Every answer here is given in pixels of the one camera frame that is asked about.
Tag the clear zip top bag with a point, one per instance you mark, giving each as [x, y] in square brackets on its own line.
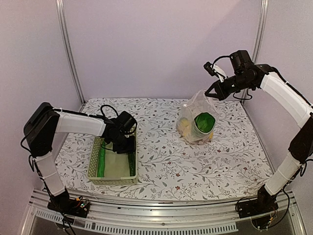
[199, 103]

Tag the green cucumber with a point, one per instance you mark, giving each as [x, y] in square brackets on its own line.
[101, 162]

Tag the green plastic basket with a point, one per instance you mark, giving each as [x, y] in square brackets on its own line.
[116, 166]

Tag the green bok choy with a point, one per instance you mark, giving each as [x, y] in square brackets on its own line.
[202, 125]

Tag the yellow lemon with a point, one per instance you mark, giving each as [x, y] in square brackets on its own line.
[184, 123]

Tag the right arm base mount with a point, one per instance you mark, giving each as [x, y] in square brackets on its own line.
[264, 206]

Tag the dark green pepper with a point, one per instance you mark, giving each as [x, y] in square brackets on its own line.
[132, 163]

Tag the floral tablecloth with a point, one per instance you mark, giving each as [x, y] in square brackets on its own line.
[230, 165]

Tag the aluminium frame post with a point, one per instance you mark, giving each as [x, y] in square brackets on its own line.
[260, 30]
[68, 50]

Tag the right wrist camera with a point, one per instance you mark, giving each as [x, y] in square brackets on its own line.
[215, 70]

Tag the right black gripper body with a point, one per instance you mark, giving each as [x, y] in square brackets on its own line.
[240, 84]

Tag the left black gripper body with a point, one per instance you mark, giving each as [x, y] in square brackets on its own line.
[122, 145]

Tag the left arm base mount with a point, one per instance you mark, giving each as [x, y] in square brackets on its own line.
[63, 204]

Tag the front aluminium rail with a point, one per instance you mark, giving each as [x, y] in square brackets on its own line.
[112, 215]

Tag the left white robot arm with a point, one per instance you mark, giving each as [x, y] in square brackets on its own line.
[47, 122]

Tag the left aluminium frame post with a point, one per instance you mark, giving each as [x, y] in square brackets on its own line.
[68, 50]

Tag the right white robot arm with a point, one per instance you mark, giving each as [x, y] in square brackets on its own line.
[270, 81]

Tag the right aluminium frame post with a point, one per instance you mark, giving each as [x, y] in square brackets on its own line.
[260, 30]

